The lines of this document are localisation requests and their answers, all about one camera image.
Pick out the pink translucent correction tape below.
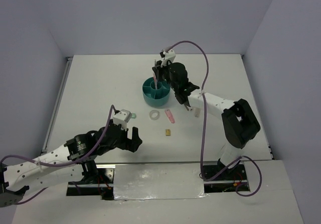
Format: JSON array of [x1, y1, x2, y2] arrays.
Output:
[[165, 109, 175, 124]]

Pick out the silver foil sheet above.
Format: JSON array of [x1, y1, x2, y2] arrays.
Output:
[[113, 163, 206, 200]]

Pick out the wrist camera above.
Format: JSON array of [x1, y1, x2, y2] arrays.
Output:
[[160, 49, 176, 67], [112, 109, 132, 129]]

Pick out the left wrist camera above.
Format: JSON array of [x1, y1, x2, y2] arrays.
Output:
[[112, 109, 132, 129]]

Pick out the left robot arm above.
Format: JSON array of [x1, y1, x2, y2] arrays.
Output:
[[1, 122, 142, 207]]

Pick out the red pen clear barrel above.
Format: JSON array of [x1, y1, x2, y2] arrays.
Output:
[[153, 73, 158, 90]]

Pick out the teal round compartment organizer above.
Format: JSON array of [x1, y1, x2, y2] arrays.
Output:
[[142, 77, 171, 107]]

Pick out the clear tape roll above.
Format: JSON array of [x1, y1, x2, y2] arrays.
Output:
[[149, 109, 160, 121]]

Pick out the aluminium rail left edge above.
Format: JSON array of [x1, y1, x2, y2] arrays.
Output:
[[41, 57, 73, 155]]

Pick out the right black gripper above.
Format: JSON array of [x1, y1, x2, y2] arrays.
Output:
[[153, 58, 178, 91]]

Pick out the grey eraser block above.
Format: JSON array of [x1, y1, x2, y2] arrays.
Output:
[[194, 108, 201, 118]]

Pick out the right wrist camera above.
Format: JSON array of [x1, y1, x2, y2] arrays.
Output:
[[160, 49, 176, 67]]

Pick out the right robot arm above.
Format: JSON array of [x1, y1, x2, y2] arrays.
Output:
[[152, 60, 261, 179]]

